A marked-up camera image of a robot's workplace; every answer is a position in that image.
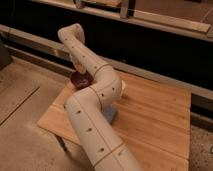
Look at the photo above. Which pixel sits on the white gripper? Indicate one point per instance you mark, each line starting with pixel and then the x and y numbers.
pixel 78 66

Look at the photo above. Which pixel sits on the dark red ceramic bowl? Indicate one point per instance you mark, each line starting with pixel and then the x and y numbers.
pixel 81 81

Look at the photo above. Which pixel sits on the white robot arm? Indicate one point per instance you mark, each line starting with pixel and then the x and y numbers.
pixel 104 148

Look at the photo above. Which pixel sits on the white paper cup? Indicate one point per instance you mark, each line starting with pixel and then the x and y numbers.
pixel 122 88

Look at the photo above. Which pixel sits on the blue sponge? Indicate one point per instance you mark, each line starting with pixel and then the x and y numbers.
pixel 111 113

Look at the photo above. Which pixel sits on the metal table leg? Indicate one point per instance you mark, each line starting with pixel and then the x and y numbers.
pixel 62 143

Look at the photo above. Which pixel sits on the wooden shelf rail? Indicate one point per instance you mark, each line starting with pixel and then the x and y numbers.
pixel 184 27

